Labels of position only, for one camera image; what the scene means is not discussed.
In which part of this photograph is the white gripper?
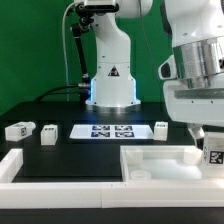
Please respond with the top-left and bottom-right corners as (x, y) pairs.
(163, 79), (224, 149)

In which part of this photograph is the white square table top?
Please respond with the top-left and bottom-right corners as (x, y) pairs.
(120, 145), (224, 182)

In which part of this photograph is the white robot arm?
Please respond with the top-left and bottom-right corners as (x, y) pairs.
(76, 0), (224, 141)

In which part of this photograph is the white U-shaped fence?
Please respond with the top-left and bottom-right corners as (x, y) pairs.
(0, 149), (224, 209)

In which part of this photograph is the white sheet with tags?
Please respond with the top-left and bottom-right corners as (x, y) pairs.
(70, 124), (153, 140)

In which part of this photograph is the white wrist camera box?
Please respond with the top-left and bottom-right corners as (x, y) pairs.
(158, 55), (177, 80)

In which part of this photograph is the black cable at base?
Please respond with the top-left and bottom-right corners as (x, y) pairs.
(34, 85), (84, 102)

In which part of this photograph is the grey cable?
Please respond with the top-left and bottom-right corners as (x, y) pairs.
(61, 1), (84, 86)

